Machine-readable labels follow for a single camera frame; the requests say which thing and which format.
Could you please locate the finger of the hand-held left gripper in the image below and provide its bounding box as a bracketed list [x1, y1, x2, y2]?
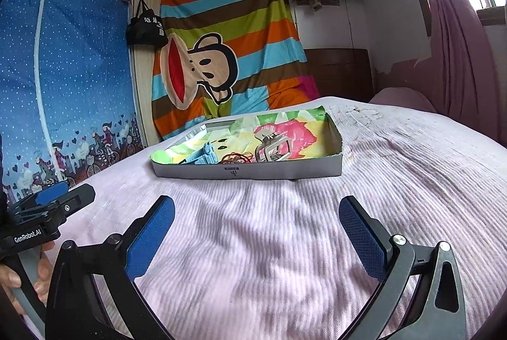
[12, 183, 96, 230]
[8, 182, 70, 215]

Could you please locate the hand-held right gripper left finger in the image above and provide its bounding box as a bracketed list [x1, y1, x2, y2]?
[45, 195, 176, 340]

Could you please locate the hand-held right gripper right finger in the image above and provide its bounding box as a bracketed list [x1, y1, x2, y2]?
[338, 195, 468, 340]

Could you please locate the shallow white cardboard tray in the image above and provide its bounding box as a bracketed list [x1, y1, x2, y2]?
[150, 105, 343, 181]

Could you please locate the brown hair tie orange bead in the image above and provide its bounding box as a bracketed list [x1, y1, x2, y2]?
[217, 151, 254, 165]

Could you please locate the person's left hand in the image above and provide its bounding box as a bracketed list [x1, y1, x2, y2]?
[0, 241, 56, 296]

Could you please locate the blue hair clip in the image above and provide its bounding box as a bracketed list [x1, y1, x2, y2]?
[180, 141, 219, 166]

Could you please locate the pink ribbed bedspread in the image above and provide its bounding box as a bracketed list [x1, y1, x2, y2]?
[24, 96, 507, 340]

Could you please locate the colourful painted paper liner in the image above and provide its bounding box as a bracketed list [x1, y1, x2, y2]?
[151, 106, 330, 166]

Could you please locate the blue dotted fabric wardrobe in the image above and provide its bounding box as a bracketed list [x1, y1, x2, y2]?
[0, 0, 145, 203]

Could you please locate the light wooden cabinet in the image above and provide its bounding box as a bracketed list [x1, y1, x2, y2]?
[131, 0, 163, 149]

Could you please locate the pink pillow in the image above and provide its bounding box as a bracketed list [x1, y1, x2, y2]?
[366, 87, 439, 115]

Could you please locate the dark wooden headboard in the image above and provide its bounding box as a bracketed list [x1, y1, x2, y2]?
[305, 48, 375, 107]

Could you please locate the black tote bag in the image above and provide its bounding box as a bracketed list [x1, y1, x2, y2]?
[125, 0, 169, 47]

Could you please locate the pink curtain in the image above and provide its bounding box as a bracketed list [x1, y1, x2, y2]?
[426, 0, 507, 147]

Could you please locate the striped monkey print sheet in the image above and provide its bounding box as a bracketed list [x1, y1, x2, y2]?
[151, 0, 322, 143]

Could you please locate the black wall cable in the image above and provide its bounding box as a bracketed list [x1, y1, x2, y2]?
[346, 0, 356, 50]

